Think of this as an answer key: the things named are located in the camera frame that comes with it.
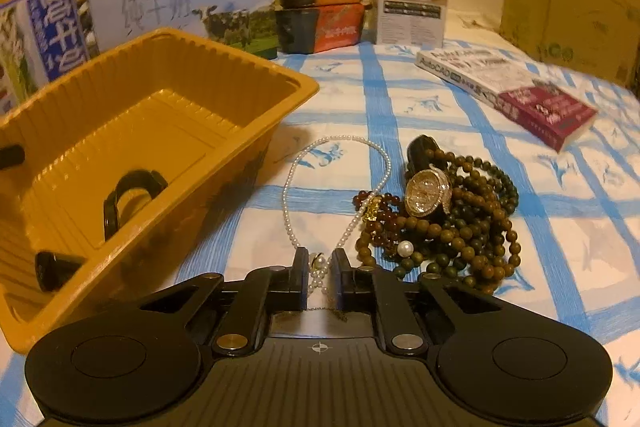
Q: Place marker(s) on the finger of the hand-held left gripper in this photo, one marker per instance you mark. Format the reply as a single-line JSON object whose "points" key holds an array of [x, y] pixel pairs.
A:
{"points": [[10, 157], [56, 270]]}

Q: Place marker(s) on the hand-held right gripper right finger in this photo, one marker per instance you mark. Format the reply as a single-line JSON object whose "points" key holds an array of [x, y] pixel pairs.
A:
{"points": [[338, 282]]}

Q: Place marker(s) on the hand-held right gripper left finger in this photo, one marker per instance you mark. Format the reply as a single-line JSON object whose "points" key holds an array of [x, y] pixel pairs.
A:
{"points": [[303, 282]]}

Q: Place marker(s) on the black bangle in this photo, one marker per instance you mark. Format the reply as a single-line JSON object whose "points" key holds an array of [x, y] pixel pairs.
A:
{"points": [[111, 207]]}

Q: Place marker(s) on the brown wooden bead strand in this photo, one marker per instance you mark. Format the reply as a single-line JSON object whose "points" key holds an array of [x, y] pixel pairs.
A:
{"points": [[480, 264]]}

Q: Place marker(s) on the yellow plastic tray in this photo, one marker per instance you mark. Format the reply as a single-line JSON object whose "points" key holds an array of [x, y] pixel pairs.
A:
{"points": [[150, 117]]}

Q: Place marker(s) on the dark green bead strand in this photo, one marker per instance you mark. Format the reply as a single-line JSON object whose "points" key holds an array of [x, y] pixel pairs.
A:
{"points": [[502, 192]]}

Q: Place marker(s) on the blue and white milk carton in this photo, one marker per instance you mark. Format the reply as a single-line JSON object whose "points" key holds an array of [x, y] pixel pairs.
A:
{"points": [[50, 32]]}

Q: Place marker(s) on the cow pattern box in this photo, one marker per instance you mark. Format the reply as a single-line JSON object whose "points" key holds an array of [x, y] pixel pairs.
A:
{"points": [[87, 27]]}

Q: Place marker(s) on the blue checked bedsheet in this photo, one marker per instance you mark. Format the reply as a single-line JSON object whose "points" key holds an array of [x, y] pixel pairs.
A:
{"points": [[350, 107]]}

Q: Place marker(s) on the black and orange noodle bowl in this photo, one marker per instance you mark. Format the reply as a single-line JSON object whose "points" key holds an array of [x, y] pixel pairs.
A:
{"points": [[320, 29]]}

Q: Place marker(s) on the thick white and maroon book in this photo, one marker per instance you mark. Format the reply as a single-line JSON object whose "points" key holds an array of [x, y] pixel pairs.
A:
{"points": [[525, 102]]}

